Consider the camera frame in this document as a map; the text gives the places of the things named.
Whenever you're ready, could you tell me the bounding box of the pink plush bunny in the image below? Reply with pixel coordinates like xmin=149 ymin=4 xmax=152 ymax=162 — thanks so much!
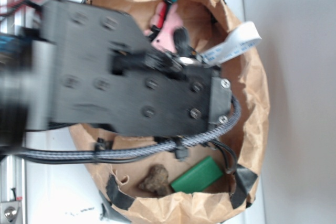
xmin=151 ymin=3 xmax=183 ymax=53

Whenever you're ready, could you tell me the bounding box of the brown rock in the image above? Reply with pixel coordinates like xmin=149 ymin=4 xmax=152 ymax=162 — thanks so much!
xmin=138 ymin=164 xmax=169 ymax=196

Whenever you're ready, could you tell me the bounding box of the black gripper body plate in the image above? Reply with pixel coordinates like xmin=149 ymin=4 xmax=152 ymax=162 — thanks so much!
xmin=40 ymin=0 xmax=232 ymax=136

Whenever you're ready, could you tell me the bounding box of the brown paper bag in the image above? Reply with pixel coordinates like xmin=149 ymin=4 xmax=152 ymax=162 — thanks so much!
xmin=68 ymin=0 xmax=271 ymax=224

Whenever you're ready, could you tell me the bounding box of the green rectangular block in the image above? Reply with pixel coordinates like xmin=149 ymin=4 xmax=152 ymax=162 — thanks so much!
xmin=170 ymin=156 xmax=224 ymax=194

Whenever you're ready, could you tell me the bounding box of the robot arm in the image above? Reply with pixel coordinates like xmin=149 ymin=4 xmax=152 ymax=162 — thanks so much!
xmin=1 ymin=0 xmax=232 ymax=146

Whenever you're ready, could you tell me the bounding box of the white flat ribbon cable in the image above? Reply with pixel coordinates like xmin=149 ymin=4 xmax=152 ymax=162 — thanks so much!
xmin=202 ymin=21 xmax=263 ymax=67

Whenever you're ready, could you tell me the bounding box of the grey braided cable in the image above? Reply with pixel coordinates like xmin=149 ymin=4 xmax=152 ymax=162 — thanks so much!
xmin=15 ymin=95 xmax=242 ymax=161

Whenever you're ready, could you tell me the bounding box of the aluminium frame rail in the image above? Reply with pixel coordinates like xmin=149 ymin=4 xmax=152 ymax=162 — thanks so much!
xmin=0 ymin=0 xmax=27 ymax=224

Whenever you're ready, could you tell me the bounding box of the black thin cable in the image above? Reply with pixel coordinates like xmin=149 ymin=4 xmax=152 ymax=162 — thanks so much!
xmin=209 ymin=140 xmax=238 ymax=175

